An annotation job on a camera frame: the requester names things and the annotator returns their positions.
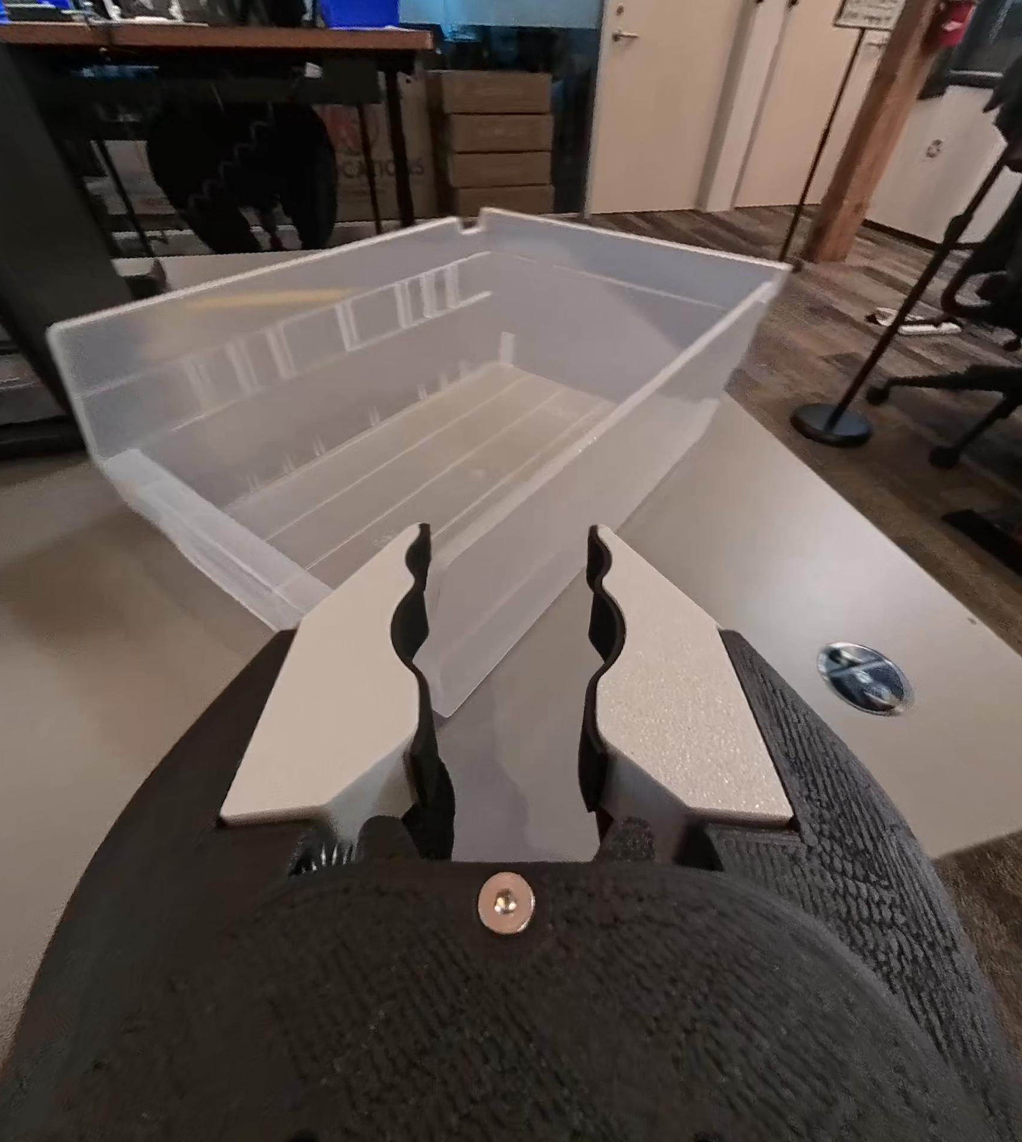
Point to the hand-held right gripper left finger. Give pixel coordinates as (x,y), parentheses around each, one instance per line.
(323,714)

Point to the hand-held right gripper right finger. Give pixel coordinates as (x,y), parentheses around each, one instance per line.
(689,723)

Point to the large clear plastic bin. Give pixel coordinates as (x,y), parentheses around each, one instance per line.
(430,428)

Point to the white recycling cabinet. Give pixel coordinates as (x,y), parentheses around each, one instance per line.
(930,152)

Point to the white power strip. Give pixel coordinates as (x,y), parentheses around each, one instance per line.
(916,323)

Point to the printed cardboard box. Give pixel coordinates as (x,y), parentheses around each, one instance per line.
(413,178)

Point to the brown cardboard box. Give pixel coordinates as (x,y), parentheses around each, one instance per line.
(503,201)
(493,92)
(497,134)
(500,169)

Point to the white door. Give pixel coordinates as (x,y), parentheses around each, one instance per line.
(671,107)
(778,107)

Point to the brown wooden desk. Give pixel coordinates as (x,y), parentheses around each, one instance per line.
(207,36)

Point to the white sign on stand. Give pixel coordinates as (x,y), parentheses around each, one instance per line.
(872,11)

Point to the red fire extinguisher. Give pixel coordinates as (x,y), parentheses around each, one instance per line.
(957,22)

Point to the wooden support post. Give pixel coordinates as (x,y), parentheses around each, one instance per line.
(867,134)

